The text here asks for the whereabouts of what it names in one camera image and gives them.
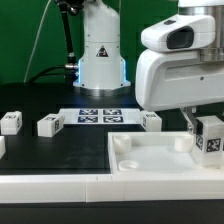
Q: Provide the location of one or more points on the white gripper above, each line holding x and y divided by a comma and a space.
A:
170, 73

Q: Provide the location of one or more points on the white square table top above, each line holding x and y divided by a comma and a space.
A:
155, 152

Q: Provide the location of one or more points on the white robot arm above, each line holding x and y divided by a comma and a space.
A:
102, 70

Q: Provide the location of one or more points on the white marker tag sheet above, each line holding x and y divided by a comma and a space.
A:
105, 116

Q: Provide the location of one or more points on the white left fence piece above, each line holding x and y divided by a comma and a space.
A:
2, 146

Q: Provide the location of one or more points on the white front fence wall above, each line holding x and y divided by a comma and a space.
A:
109, 188

